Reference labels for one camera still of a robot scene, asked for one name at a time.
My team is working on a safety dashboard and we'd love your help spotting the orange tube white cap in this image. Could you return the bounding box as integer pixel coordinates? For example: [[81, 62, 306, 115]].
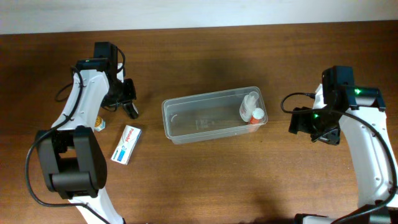
[[249, 108, 265, 124]]

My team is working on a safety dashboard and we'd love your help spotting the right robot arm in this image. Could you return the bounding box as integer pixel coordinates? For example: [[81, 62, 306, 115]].
[[289, 65, 397, 223]]

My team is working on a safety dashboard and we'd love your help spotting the black bottle white cap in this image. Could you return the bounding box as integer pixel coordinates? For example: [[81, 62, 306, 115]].
[[123, 101, 139, 119]]

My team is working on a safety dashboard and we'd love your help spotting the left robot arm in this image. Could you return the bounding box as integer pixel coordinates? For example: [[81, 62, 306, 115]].
[[28, 42, 139, 223]]

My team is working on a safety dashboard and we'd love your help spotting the white Panadol box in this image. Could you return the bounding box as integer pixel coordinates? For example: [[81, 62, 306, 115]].
[[111, 125, 142, 165]]

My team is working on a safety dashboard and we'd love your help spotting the black cable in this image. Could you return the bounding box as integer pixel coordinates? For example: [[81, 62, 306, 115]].
[[279, 91, 398, 224], [24, 46, 127, 224]]

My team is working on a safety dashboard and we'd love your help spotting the small jar gold lid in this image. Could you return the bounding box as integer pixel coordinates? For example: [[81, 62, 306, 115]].
[[94, 116, 106, 131]]

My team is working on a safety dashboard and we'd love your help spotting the clear plastic container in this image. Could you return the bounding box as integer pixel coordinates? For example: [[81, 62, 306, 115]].
[[162, 86, 268, 144]]

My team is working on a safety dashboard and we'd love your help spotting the right black cable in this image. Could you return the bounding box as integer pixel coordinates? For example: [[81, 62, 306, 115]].
[[279, 91, 398, 224]]

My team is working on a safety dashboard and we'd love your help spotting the left black cable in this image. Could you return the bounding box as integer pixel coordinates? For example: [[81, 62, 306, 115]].
[[24, 46, 127, 224]]

